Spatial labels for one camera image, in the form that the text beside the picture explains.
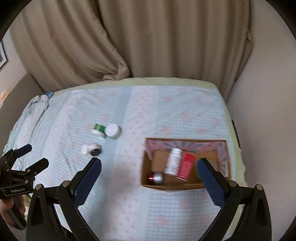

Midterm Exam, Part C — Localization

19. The pink patterned cardboard box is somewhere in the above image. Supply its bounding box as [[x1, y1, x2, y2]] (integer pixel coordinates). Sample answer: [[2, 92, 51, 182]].
[[141, 138, 231, 190]]

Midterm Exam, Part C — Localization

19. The orange tissue box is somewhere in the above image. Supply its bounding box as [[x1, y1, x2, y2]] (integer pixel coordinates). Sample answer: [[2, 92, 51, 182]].
[[0, 90, 10, 102]]

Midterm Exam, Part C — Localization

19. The beige curtain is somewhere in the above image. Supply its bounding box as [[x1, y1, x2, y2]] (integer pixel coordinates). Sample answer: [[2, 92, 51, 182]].
[[10, 1, 252, 99]]

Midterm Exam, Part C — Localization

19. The white round jar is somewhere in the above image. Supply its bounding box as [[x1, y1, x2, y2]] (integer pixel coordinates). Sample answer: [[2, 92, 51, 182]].
[[105, 123, 121, 140]]

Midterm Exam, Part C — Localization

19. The red lidded silver jar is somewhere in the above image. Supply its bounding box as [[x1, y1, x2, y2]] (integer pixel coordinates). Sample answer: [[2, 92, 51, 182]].
[[147, 172, 164, 185]]

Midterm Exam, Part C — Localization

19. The red rectangular box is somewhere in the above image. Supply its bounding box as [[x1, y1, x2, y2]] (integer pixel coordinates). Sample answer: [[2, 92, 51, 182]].
[[177, 153, 195, 181]]

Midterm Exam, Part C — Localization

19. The light blue checkered bedsheet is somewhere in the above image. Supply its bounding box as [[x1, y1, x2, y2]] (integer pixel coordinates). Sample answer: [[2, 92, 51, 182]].
[[4, 78, 246, 240]]

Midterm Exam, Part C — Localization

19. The green labelled white jar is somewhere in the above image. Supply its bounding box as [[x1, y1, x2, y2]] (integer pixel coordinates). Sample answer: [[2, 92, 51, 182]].
[[92, 123, 106, 138]]

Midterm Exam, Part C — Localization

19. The white cylindrical bottle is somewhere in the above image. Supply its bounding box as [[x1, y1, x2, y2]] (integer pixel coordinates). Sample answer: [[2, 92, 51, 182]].
[[164, 148, 183, 176]]

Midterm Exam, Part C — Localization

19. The person's left hand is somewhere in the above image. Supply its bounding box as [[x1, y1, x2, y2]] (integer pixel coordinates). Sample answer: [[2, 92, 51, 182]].
[[0, 195, 26, 229]]

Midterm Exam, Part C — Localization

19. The framed landscape picture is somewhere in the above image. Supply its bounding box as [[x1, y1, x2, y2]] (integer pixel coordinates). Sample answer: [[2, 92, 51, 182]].
[[0, 42, 8, 69]]

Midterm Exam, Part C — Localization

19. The black and white L'Oreal jar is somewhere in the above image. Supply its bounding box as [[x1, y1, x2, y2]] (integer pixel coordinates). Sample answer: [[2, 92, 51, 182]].
[[88, 143, 102, 157]]

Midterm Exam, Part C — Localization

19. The crumpled light blue cloth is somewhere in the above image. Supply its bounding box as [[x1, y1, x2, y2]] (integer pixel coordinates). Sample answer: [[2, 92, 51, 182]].
[[23, 92, 54, 121]]

